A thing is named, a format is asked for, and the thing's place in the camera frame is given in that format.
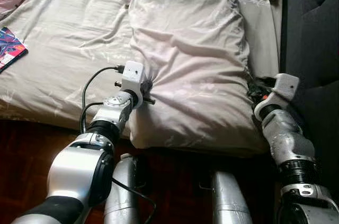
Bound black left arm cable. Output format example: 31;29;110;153
79;65;125;135

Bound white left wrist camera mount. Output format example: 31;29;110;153
120;61;146;109

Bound colourful comic book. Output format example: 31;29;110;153
0;26;29;74

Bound bed with beige leaf sheet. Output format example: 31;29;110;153
0;0;284;132

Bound beige pillow with pink edge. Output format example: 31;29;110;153
118;0;268;157

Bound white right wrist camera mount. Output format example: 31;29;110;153
253;73;300;122

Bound silver right robot leg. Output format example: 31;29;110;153
211;170;254;224

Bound dark grey upholstered sofa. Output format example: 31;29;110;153
278;0;339;193

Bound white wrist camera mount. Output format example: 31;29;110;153
120;61;146;109
253;73;300;122

